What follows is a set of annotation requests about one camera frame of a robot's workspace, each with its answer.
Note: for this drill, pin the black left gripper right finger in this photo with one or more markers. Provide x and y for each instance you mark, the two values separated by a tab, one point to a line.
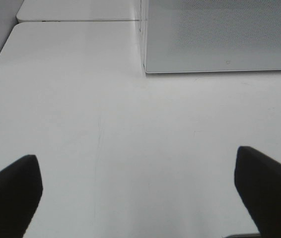
257	178

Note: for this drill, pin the white microwave door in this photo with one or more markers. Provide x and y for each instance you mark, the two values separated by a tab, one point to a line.
211	35

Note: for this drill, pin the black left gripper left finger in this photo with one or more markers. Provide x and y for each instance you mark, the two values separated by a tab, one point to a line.
21	189

